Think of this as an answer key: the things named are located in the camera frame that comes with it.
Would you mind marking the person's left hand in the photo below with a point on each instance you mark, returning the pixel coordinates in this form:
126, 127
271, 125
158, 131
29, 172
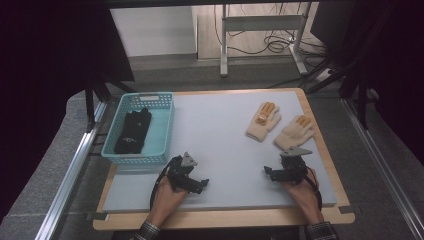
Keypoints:
165, 203

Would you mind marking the black stand legs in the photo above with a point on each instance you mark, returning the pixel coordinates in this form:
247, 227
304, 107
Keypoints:
361, 100
90, 100

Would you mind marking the cream glove orange fingertips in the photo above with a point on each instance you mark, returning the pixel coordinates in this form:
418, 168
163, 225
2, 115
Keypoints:
295, 133

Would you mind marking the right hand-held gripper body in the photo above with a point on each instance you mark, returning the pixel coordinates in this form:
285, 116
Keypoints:
295, 168

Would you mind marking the cream glove with white label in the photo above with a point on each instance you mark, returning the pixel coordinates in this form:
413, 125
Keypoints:
263, 125

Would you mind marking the white metal desk frame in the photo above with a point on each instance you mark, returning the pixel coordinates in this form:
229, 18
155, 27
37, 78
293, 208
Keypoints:
261, 22

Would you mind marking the black glove with logo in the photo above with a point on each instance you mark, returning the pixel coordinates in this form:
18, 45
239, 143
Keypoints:
135, 133

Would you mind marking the grey table bracket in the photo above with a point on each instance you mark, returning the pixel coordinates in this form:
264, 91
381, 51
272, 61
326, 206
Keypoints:
348, 209
98, 216

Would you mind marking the white cabinet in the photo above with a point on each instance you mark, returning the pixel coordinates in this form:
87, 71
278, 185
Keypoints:
153, 30

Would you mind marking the white power strip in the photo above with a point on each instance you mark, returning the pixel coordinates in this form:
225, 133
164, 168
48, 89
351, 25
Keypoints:
323, 75

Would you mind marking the grey foam mat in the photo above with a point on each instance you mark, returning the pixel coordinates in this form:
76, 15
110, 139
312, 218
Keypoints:
226, 150

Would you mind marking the aluminium rail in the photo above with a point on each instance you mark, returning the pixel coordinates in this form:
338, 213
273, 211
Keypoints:
383, 166
71, 170

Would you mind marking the black curtain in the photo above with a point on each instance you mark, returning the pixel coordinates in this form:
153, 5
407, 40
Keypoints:
50, 66
396, 66

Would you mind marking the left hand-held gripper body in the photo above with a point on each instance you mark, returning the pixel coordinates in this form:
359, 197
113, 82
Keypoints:
180, 173

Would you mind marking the teal plastic basket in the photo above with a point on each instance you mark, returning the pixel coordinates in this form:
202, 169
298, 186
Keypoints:
160, 133

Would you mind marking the person's right hand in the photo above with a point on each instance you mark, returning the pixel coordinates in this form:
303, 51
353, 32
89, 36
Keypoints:
308, 198

